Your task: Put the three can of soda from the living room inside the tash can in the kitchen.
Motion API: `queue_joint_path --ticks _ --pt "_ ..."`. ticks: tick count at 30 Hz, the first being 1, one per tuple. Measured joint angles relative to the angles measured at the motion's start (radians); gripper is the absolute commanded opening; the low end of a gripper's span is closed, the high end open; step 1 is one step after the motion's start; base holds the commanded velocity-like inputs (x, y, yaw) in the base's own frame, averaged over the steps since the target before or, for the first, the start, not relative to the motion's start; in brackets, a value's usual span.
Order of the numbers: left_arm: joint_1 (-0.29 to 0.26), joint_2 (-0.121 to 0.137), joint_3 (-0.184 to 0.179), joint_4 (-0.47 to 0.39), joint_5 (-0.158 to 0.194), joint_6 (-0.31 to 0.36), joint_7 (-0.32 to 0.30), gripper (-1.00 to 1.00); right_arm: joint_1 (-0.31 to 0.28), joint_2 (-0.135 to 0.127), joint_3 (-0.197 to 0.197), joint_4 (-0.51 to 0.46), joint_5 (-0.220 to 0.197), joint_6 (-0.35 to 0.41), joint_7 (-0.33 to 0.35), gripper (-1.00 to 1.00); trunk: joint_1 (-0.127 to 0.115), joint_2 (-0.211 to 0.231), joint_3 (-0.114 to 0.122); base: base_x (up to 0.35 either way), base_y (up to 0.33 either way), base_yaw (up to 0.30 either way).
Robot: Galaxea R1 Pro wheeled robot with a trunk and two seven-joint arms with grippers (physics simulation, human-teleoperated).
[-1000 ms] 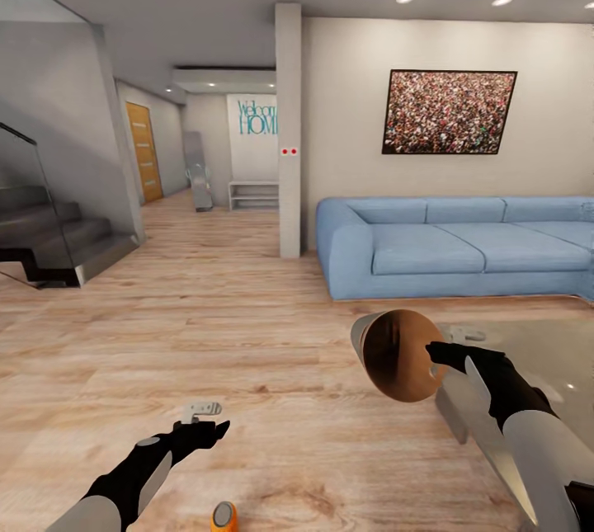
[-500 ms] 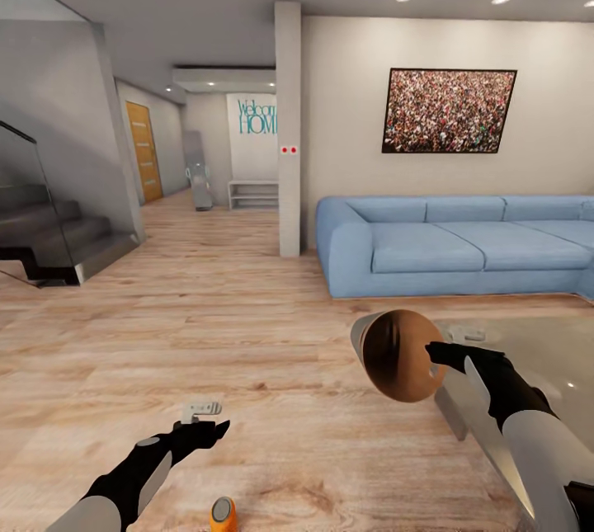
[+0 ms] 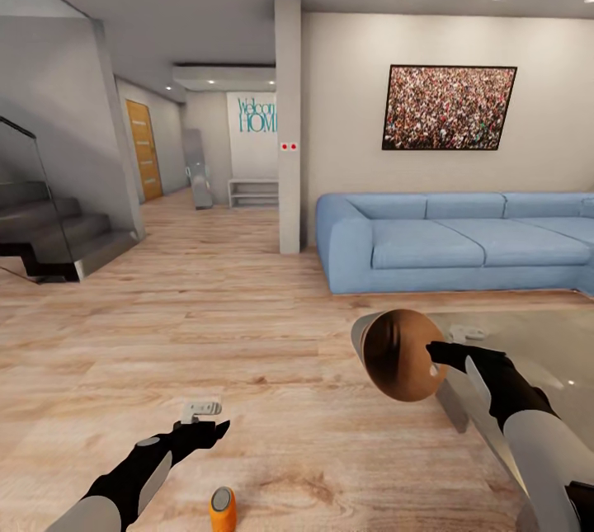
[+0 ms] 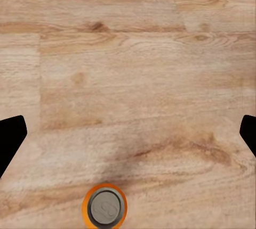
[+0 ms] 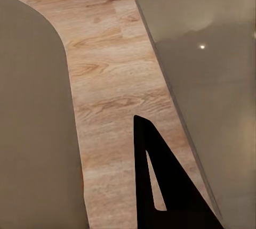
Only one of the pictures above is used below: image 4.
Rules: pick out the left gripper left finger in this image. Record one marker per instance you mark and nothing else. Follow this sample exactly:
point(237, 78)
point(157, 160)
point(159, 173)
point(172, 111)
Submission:
point(13, 131)

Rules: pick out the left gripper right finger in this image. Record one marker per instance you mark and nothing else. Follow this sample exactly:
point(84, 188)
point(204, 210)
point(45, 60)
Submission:
point(248, 132)

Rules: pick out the can of soda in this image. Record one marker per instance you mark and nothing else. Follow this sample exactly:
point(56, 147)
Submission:
point(104, 207)

